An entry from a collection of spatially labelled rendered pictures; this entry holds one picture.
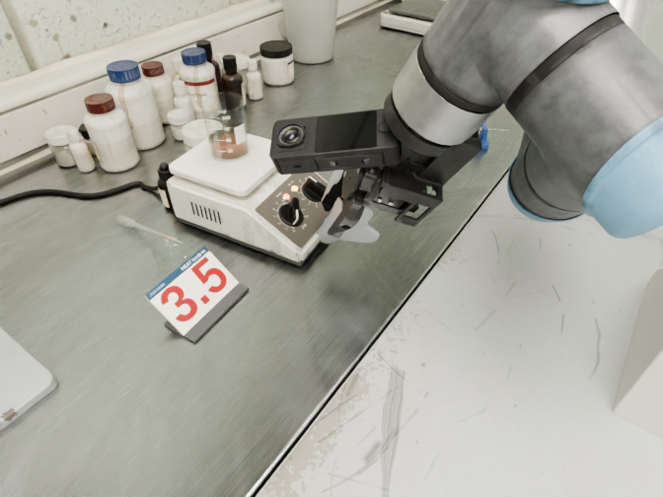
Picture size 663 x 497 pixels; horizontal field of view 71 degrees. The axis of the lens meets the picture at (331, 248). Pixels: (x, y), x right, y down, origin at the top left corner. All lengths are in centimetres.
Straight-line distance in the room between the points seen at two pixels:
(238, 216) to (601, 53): 41
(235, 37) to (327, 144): 73
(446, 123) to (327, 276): 27
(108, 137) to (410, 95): 53
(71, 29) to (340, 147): 64
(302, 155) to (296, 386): 22
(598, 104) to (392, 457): 31
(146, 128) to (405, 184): 52
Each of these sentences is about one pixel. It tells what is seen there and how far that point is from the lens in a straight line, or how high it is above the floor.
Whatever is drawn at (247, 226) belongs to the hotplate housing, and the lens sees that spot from 57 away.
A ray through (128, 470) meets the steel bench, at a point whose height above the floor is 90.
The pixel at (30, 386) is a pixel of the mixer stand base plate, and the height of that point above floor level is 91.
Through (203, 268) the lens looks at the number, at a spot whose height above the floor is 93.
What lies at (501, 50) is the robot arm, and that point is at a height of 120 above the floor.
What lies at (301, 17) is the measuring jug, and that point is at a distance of 111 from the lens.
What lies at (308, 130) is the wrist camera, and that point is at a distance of 42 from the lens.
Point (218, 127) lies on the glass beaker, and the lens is 59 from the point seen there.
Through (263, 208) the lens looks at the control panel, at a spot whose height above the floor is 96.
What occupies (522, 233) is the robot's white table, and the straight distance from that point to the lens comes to 67.
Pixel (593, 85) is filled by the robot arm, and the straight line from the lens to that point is 30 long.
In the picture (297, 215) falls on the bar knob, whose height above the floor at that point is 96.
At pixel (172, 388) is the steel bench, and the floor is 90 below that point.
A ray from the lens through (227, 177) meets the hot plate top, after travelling 58.
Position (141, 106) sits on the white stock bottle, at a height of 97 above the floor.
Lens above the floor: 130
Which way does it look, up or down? 42 degrees down
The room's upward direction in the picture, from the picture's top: straight up
